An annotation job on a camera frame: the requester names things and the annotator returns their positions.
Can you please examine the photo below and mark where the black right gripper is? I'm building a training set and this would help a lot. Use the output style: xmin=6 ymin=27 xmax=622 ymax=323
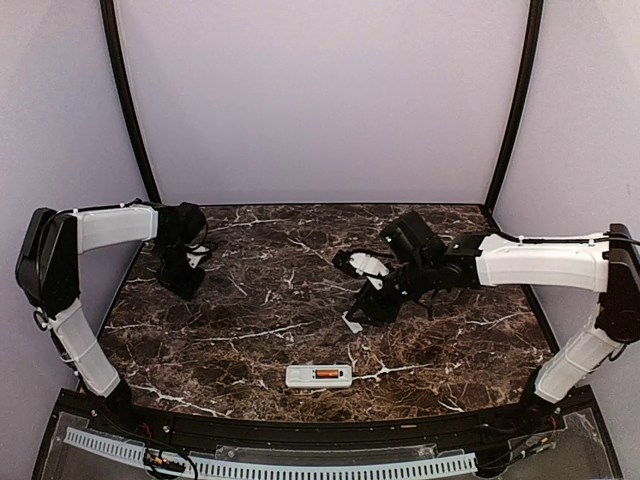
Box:
xmin=345 ymin=255 xmax=435 ymax=327

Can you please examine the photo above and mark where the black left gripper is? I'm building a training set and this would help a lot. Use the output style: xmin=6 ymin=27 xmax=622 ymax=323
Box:
xmin=154 ymin=239 xmax=206 ymax=301

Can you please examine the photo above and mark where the white battery cover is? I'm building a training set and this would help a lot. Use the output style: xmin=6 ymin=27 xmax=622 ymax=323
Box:
xmin=342 ymin=312 xmax=363 ymax=334

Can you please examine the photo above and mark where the orange battery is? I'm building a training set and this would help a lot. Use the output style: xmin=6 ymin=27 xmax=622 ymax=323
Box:
xmin=314 ymin=368 xmax=342 ymax=379

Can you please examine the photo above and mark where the white remote control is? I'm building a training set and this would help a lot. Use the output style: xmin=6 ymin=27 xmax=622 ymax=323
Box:
xmin=285 ymin=365 xmax=353 ymax=389

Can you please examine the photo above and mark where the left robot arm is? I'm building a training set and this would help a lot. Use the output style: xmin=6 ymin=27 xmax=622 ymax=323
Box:
xmin=15 ymin=200 xmax=211 ymax=436

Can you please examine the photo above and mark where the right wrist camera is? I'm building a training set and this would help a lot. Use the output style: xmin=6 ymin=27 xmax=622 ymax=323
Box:
xmin=332 ymin=250 xmax=351 ymax=271

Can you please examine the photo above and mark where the black front table rail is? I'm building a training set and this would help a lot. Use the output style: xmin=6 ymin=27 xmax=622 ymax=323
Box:
xmin=131 ymin=406 xmax=553 ymax=451

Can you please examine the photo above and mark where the white slotted cable duct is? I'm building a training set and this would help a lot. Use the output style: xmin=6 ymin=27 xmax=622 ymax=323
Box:
xmin=64 ymin=428 xmax=477 ymax=479

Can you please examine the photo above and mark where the black left corner post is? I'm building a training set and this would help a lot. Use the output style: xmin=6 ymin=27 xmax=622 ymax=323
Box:
xmin=99 ymin=0 xmax=161 ymax=203

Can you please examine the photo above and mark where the black corner post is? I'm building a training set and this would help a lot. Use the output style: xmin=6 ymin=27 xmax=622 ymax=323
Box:
xmin=99 ymin=0 xmax=161 ymax=203
xmin=483 ymin=0 xmax=544 ymax=217

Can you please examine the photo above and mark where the black right corner post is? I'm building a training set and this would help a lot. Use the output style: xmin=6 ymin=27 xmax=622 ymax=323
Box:
xmin=483 ymin=0 xmax=544 ymax=217

